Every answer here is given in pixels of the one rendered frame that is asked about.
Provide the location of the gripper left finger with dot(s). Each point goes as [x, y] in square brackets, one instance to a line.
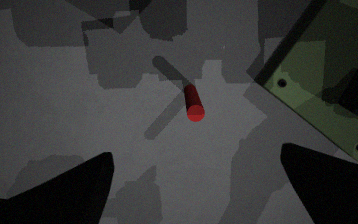
[77, 196]

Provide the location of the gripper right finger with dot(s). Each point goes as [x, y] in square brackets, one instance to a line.
[326, 185]

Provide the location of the dark red peg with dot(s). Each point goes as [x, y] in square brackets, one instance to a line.
[194, 108]

